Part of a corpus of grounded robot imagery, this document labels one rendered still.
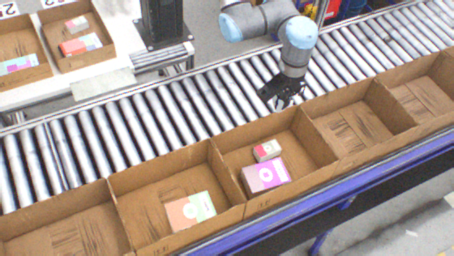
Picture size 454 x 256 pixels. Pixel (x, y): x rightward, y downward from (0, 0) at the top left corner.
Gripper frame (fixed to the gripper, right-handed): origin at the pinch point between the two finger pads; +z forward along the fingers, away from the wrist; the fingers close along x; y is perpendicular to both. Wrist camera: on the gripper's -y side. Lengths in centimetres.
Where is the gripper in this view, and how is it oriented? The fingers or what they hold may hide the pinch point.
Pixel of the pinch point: (276, 109)
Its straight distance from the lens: 151.4
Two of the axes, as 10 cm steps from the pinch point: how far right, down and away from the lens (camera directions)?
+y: 8.5, -3.8, 3.7
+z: -0.9, 5.9, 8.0
